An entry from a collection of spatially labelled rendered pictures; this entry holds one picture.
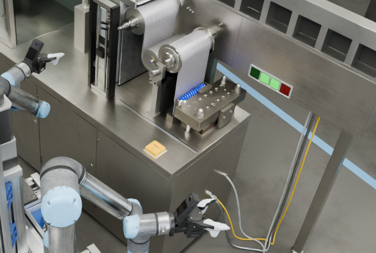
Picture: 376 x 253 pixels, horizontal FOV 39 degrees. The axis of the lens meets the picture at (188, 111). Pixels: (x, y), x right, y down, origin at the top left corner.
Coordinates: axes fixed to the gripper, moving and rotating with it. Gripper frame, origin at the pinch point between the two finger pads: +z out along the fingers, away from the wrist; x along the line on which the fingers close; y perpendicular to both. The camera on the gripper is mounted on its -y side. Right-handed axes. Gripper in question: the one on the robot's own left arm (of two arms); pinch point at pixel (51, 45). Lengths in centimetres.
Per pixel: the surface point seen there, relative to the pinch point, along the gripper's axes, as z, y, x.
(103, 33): 22.0, -3.8, 15.0
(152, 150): -8, 23, 65
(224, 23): 52, -21, 65
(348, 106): 32, -22, 136
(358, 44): 34, -51, 126
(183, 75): 24, -1, 60
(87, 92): 16.0, 31.9, 14.7
